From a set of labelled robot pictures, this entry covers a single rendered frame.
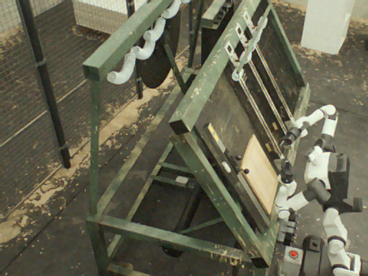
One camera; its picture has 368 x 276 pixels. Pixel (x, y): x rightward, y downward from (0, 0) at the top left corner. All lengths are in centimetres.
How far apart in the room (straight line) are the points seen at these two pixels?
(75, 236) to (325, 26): 455
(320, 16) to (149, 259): 434
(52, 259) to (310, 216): 241
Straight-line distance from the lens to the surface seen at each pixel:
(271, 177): 356
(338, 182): 318
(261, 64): 377
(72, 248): 447
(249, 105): 337
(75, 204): 479
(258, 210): 323
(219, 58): 303
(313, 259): 412
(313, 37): 713
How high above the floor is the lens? 354
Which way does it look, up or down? 39 degrees down
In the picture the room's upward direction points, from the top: 4 degrees clockwise
